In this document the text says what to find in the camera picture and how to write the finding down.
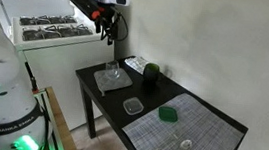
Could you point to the white checkered dish towel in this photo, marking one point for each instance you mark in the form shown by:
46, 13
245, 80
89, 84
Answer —
135, 64

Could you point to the white stove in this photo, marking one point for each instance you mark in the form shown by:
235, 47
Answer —
58, 67

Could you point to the green plastic lid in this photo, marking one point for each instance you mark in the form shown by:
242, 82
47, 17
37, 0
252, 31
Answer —
168, 114

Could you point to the small white round object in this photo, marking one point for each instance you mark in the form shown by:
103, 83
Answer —
186, 144

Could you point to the clear glass cup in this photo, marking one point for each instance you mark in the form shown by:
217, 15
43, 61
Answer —
112, 70

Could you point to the black wooden table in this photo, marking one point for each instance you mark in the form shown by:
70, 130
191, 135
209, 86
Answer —
149, 93

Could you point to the clear square plastic container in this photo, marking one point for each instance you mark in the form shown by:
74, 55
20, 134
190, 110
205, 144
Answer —
133, 106

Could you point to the black stove grate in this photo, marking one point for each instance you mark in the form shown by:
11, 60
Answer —
56, 32
48, 20

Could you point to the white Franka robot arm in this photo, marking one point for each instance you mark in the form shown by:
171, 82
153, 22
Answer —
0, 71

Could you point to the dark green cup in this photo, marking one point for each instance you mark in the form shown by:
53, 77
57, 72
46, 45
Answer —
151, 74

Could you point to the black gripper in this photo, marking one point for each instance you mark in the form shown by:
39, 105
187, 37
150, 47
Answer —
108, 18

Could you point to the gray quilted pot holder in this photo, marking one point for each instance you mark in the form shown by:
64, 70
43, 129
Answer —
120, 83

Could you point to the gray woven placemat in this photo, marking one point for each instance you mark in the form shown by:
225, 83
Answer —
198, 135

